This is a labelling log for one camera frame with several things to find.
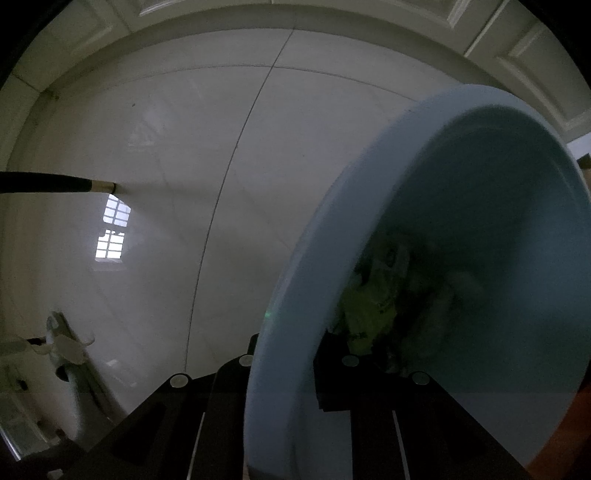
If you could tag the grey metal pole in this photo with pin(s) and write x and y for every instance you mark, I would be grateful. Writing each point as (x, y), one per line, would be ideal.
(87, 383)

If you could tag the black table leg gold tip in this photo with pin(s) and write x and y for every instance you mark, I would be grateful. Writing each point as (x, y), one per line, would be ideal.
(46, 182)

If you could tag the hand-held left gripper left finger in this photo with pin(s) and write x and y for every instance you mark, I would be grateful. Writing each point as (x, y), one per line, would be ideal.
(194, 415)

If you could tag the light blue plastic bin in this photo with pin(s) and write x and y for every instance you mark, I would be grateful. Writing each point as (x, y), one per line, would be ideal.
(485, 184)

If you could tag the green snack packet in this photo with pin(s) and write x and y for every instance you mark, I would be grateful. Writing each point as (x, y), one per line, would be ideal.
(369, 314)

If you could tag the white plastic fitting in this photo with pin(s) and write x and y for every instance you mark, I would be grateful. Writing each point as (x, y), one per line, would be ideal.
(64, 346)

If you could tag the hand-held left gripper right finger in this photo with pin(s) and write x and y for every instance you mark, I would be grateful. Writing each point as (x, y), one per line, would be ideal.
(369, 415)

